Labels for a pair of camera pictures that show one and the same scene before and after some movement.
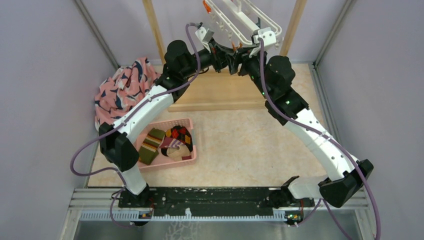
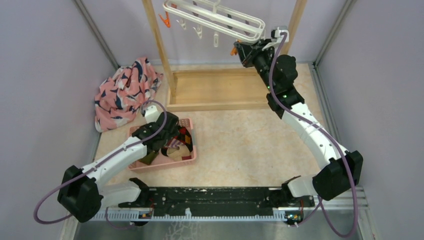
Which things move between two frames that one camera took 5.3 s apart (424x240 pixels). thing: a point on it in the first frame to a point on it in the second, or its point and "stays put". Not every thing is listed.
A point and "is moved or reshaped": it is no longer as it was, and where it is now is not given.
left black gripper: [218, 55] to [171, 134]
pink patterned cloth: [118, 92] stays put
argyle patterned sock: [182, 134] stays put
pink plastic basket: [161, 160] stays put
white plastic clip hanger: [240, 19] is moved or reshaped
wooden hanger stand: [212, 90] stays put
